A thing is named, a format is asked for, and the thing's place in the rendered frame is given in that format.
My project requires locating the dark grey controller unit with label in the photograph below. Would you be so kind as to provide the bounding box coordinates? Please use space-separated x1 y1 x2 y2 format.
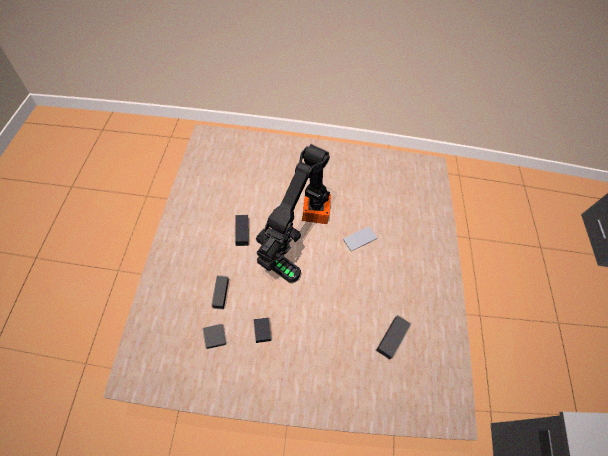
272 257 301 283

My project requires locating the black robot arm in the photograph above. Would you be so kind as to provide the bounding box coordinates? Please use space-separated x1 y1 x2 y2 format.
256 144 330 262

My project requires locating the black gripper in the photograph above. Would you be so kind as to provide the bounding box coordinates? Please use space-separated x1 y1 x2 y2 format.
257 227 301 271

